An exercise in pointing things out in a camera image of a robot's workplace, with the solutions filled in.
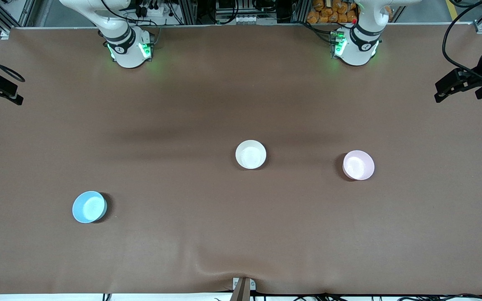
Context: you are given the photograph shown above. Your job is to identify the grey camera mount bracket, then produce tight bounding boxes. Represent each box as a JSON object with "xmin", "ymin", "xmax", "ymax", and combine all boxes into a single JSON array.
[{"xmin": 232, "ymin": 277, "xmax": 256, "ymax": 301}]

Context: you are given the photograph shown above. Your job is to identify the white bowl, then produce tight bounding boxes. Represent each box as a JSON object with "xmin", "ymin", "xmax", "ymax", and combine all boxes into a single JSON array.
[{"xmin": 235, "ymin": 140, "xmax": 267, "ymax": 170}]

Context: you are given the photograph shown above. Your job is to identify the blue bowl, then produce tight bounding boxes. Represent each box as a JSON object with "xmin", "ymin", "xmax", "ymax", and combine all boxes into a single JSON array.
[{"xmin": 72, "ymin": 191, "xmax": 108, "ymax": 224}]

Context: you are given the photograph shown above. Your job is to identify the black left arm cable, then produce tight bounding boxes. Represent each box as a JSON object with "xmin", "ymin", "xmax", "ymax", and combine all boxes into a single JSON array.
[{"xmin": 442, "ymin": 0, "xmax": 482, "ymax": 81}]

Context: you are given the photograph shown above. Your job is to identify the orange snack bags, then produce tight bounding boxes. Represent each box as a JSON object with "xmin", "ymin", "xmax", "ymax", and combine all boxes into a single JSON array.
[{"xmin": 306, "ymin": 0, "xmax": 358, "ymax": 24}]

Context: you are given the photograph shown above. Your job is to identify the white power strip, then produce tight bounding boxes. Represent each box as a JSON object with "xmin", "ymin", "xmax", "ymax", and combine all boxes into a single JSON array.
[{"xmin": 136, "ymin": 0, "xmax": 171, "ymax": 18}]

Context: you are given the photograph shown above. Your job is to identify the brown table mat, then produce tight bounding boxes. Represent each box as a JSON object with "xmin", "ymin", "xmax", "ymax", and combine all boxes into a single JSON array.
[{"xmin": 0, "ymin": 23, "xmax": 482, "ymax": 296}]

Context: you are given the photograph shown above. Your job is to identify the pink bowl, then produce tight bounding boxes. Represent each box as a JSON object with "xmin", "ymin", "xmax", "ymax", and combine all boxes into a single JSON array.
[{"xmin": 342, "ymin": 150, "xmax": 375, "ymax": 181}]

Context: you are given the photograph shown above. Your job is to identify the black electronics box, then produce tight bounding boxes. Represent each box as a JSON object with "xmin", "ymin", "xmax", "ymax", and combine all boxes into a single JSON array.
[{"xmin": 215, "ymin": 0, "xmax": 278, "ymax": 26}]

